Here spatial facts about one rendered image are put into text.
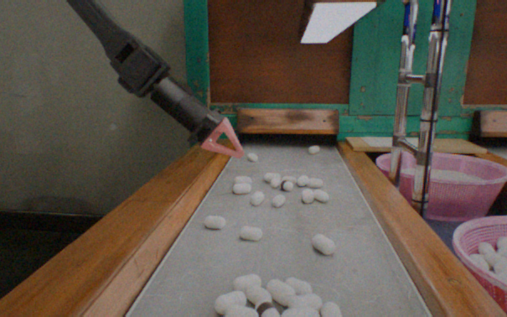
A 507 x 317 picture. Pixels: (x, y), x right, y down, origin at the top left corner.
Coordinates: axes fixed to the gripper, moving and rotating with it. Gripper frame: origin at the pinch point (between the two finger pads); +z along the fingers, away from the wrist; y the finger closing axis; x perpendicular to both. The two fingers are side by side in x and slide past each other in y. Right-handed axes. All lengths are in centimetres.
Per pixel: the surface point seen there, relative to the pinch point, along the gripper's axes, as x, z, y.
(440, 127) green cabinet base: -34, 42, 44
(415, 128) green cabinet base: -29, 38, 44
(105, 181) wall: 100, -41, 133
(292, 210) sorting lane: -0.9, 12.9, -10.3
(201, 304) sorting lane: 5.2, 5.0, -37.8
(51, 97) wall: 80, -93, 136
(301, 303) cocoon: -2.7, 11.7, -39.4
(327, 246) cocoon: -4.8, 14.9, -26.5
